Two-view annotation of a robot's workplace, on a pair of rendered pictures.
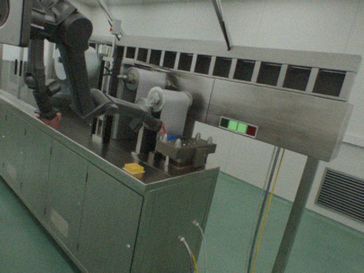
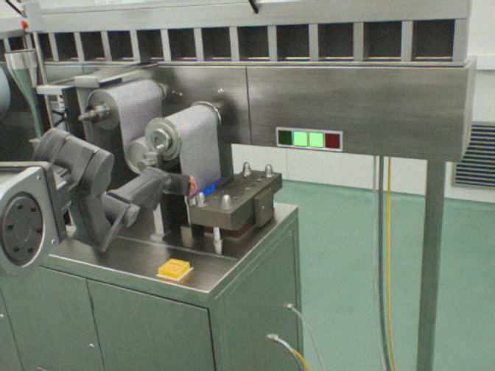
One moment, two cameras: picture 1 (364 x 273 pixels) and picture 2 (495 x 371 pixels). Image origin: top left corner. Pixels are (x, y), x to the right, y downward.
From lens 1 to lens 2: 0.43 m
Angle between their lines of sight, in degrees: 13
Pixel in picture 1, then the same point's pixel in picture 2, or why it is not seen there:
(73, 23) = (97, 172)
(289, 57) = (362, 9)
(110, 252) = not seen: outside the picture
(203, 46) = (208, 12)
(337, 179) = (479, 135)
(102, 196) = (133, 324)
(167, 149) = (212, 217)
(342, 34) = not seen: outside the picture
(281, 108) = (371, 96)
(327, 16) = not seen: outside the picture
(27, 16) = (57, 205)
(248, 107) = (317, 104)
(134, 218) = (202, 343)
